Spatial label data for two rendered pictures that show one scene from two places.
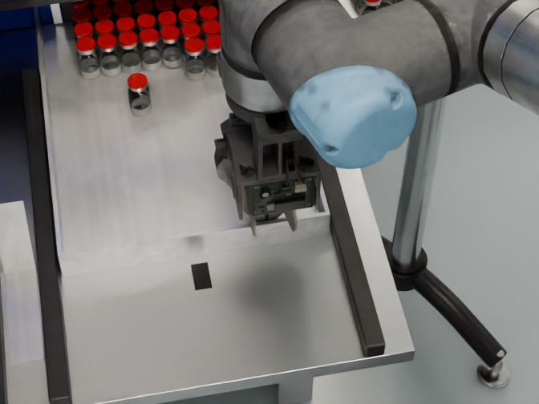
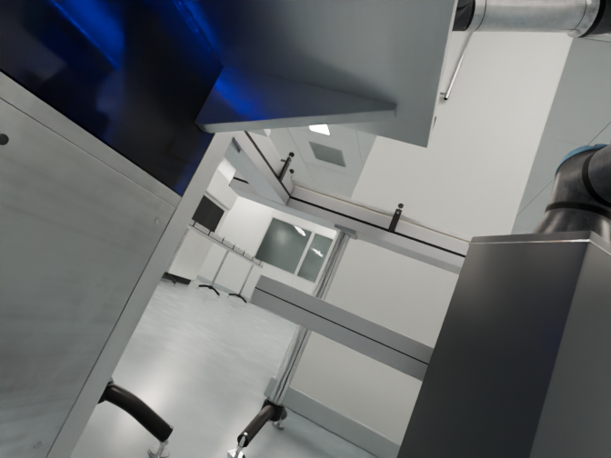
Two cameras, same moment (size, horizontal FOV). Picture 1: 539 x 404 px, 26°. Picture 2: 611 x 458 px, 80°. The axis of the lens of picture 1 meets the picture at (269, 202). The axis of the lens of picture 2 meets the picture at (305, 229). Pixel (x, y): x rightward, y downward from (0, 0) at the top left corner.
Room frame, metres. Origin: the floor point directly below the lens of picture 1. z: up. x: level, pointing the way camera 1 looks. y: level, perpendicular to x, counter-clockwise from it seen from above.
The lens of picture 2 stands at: (0.35, 0.48, 0.51)
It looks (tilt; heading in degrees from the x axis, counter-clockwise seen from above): 11 degrees up; 299
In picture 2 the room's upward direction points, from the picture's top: 24 degrees clockwise
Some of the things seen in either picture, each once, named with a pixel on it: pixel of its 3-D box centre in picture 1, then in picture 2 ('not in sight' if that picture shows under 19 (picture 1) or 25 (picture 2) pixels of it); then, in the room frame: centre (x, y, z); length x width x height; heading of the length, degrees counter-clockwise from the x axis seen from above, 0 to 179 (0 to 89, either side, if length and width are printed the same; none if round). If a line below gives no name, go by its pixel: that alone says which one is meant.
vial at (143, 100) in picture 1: (139, 95); not in sight; (0.82, 0.14, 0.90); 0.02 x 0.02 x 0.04
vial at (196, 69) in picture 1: (195, 58); not in sight; (0.87, 0.08, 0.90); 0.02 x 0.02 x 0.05
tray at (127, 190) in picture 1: (172, 113); not in sight; (0.80, 0.10, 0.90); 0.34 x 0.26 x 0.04; 11
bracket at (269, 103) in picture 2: not in sight; (291, 118); (0.73, 0.01, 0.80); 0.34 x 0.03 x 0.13; 11
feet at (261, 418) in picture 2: not in sight; (267, 421); (0.92, -0.85, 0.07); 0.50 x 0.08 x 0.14; 101
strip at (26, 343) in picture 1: (17, 280); not in sight; (0.58, 0.23, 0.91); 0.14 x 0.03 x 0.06; 11
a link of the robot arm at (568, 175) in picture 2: not in sight; (589, 184); (0.25, -0.34, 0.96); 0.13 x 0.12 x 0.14; 117
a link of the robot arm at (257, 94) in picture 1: (272, 65); not in sight; (0.64, 0.00, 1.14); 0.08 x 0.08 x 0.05
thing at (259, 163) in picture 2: not in sight; (251, 142); (1.15, -0.38, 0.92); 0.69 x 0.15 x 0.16; 101
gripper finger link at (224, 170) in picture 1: (241, 161); not in sight; (0.66, 0.03, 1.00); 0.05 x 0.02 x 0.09; 101
